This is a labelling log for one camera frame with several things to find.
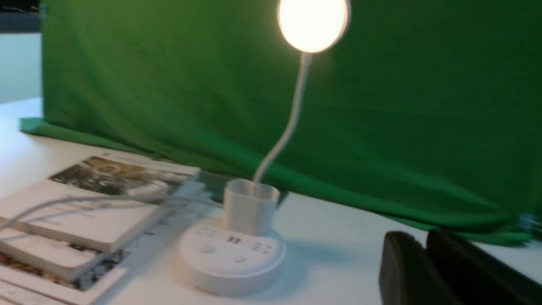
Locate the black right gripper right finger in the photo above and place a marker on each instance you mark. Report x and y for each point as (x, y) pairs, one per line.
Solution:
(475, 276)

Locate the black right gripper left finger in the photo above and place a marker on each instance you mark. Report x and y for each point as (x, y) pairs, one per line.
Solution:
(407, 275)

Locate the white desk lamp with base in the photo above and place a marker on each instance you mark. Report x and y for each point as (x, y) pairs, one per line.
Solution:
(240, 253)

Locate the green backdrop cloth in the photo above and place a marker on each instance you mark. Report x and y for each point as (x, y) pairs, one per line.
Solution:
(426, 111)

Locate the top book with car cover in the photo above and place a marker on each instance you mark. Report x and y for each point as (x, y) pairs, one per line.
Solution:
(104, 175)

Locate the bottom book with circuit pattern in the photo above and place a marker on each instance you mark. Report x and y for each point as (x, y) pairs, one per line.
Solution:
(25, 289)

